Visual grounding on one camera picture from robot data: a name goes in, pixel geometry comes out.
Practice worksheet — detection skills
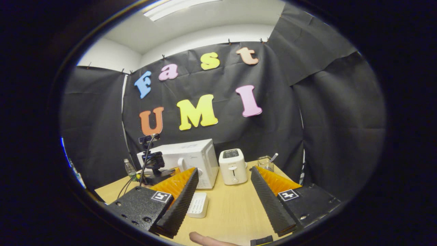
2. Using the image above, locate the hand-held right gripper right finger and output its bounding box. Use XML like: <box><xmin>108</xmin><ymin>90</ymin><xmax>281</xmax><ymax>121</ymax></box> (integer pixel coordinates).
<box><xmin>250</xmin><ymin>166</ymin><xmax>342</xmax><ymax>237</ymax></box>

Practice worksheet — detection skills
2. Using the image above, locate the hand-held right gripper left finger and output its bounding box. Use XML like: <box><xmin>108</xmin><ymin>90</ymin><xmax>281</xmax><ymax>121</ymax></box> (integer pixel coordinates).
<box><xmin>107</xmin><ymin>167</ymin><xmax>199</xmax><ymax>239</ymax></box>

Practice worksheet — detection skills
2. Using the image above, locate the white microwave oven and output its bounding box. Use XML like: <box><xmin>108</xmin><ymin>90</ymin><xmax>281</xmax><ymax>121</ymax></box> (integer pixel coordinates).
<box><xmin>137</xmin><ymin>138</ymin><xmax>219</xmax><ymax>189</ymax></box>

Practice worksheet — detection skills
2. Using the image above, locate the white rectangular dish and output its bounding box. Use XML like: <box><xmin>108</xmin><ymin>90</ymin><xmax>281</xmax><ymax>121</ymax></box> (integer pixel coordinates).
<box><xmin>186</xmin><ymin>192</ymin><xmax>209</xmax><ymax>219</ymax></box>

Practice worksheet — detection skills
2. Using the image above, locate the clear plastic water bottle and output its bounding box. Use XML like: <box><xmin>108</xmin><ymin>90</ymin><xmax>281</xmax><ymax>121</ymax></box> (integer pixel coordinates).
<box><xmin>124</xmin><ymin>158</ymin><xmax>138</xmax><ymax>179</ymax></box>

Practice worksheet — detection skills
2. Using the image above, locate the small clear utensil holder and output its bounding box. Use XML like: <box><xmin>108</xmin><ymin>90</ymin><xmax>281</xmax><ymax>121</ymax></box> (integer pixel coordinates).
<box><xmin>257</xmin><ymin>155</ymin><xmax>274</xmax><ymax>172</ymax></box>

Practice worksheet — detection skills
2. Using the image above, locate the white toaster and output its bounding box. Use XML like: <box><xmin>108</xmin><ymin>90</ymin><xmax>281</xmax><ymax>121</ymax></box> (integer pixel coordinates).
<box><xmin>218</xmin><ymin>148</ymin><xmax>248</xmax><ymax>186</ymax></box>

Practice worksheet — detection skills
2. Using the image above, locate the black backdrop cloth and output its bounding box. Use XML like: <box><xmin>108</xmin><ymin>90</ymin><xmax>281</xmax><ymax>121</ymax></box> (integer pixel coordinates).
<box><xmin>60</xmin><ymin>3</ymin><xmax>386</xmax><ymax>202</ymax></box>

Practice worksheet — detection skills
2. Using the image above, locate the ceiling light panel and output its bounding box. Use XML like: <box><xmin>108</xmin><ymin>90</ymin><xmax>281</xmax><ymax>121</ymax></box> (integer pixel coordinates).
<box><xmin>143</xmin><ymin>0</ymin><xmax>222</xmax><ymax>22</ymax></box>

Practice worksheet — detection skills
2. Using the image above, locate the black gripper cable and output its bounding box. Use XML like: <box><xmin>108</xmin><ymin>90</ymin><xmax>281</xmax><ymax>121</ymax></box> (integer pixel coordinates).
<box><xmin>117</xmin><ymin>135</ymin><xmax>159</xmax><ymax>200</ymax></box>

